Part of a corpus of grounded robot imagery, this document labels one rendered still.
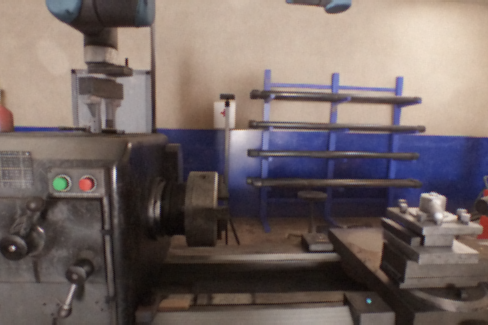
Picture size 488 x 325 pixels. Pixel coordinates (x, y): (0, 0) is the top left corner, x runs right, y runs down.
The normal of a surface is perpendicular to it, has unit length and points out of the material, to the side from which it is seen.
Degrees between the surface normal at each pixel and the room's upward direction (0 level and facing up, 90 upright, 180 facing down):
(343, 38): 90
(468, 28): 90
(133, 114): 90
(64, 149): 45
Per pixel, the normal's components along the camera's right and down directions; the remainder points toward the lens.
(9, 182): 0.07, 0.13
